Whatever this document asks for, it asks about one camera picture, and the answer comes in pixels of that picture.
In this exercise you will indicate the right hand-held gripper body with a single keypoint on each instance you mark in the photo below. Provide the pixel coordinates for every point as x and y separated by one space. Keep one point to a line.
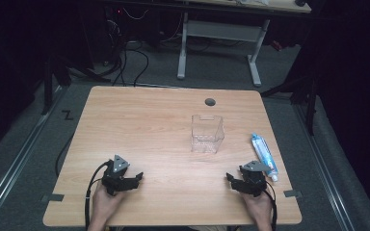
253 181

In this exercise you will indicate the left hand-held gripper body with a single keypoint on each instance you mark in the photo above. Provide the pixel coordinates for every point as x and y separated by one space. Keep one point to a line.
117 179

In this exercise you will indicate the blue white toothpaste tube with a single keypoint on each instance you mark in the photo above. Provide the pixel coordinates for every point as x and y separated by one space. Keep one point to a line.
265 155

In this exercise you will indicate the clear plastic container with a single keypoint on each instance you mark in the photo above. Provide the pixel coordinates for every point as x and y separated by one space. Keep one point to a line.
207 138

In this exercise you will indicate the person's right hand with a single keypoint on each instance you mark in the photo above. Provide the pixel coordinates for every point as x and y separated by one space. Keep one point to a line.
261 207

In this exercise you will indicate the person's left hand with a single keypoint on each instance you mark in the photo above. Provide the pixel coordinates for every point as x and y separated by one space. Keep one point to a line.
103 205

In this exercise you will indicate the grey tape strip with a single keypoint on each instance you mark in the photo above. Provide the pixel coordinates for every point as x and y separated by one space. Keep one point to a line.
53 197
292 193

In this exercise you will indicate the person's legs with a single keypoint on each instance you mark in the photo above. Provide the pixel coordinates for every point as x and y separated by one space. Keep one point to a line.
208 228

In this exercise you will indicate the grey round table grommet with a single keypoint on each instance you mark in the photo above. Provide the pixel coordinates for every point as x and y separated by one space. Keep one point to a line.
210 102

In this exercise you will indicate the black tape floor mark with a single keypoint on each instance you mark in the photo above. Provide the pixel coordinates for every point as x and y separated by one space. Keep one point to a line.
67 115

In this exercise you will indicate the black metal stand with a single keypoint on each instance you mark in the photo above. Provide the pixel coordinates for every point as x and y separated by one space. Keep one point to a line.
48 86
308 96

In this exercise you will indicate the white-legged wooden desk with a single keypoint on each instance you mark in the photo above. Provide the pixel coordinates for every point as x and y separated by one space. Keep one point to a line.
223 31

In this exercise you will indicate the metal floor rail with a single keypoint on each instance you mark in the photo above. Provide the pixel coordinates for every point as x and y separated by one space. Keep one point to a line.
327 179
19 160

